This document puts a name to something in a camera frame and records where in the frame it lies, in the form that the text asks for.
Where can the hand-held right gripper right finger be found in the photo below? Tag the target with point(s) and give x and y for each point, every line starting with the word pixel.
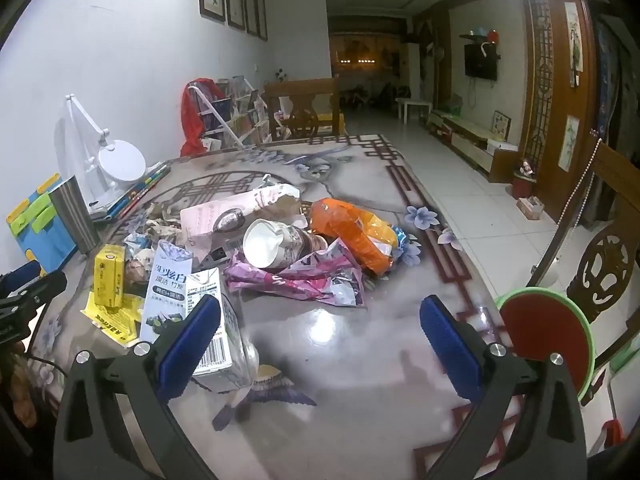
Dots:
pixel 450 355

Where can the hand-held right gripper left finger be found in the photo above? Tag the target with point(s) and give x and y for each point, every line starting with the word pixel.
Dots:
pixel 192 340

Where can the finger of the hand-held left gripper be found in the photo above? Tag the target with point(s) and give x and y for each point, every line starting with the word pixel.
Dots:
pixel 47 285
pixel 20 274

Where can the clear plastic bottle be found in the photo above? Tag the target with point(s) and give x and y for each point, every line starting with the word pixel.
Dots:
pixel 247 345

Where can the red bin with green rim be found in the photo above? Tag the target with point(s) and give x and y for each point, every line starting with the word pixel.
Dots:
pixel 545 340

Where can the printed paper cup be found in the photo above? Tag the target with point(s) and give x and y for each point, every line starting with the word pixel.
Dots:
pixel 270 245

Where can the blue yellow book stand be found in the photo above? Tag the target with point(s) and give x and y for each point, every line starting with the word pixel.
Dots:
pixel 45 240

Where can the white printed carton box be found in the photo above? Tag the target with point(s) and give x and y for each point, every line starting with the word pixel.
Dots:
pixel 165 285

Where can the small yellow box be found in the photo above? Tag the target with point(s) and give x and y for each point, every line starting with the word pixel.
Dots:
pixel 109 275

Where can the flat yellow wrapper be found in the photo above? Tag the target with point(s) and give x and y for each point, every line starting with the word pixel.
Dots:
pixel 112 322

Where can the grey striped book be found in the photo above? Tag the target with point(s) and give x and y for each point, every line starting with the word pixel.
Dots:
pixel 75 215

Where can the pink paper bag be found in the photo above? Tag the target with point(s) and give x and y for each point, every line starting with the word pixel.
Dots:
pixel 210 215

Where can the coloured pencils bundle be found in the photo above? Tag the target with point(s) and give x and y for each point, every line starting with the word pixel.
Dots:
pixel 135 190

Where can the purple plastic wrapper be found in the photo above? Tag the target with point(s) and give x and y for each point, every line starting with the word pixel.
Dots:
pixel 310 280

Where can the white desk lamp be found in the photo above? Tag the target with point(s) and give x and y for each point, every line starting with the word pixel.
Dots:
pixel 122 162

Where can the orange snack bag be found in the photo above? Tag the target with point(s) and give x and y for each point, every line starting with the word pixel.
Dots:
pixel 345 230

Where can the tissue box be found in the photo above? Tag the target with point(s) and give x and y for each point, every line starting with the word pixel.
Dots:
pixel 531 208

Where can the red floor pot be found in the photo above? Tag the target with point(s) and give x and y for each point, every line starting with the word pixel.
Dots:
pixel 524 182

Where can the low television cabinet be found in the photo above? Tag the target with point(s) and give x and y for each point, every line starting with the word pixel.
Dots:
pixel 470 140

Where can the white magazine rack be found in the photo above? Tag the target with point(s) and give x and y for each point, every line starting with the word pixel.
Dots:
pixel 235 125

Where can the red cloth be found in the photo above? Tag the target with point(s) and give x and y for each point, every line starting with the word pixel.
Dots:
pixel 192 120

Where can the small white table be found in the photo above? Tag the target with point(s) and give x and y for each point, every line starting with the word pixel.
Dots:
pixel 414 106

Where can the wooden chair with carved back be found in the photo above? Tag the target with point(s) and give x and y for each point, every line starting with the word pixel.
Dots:
pixel 300 95

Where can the wooden lattice partition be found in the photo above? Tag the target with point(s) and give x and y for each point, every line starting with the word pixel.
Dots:
pixel 542 85

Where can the white standing air conditioner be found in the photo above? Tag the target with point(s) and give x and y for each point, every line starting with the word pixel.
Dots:
pixel 412 70

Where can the leaning picture frame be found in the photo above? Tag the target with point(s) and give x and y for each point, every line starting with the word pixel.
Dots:
pixel 501 126

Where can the wall television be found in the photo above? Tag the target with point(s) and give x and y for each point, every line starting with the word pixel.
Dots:
pixel 481 61

